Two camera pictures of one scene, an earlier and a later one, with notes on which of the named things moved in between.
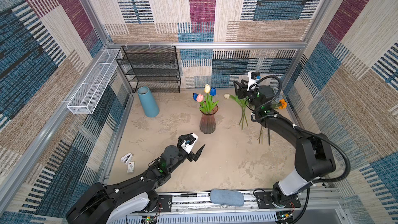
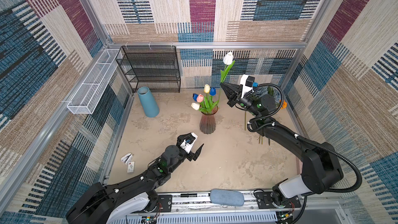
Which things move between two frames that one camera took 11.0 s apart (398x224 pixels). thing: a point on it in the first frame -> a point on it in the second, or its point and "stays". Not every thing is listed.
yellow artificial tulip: (207, 88) stays
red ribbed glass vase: (208, 122) stays
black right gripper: (242, 89) -> (234, 95)
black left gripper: (191, 156) stays
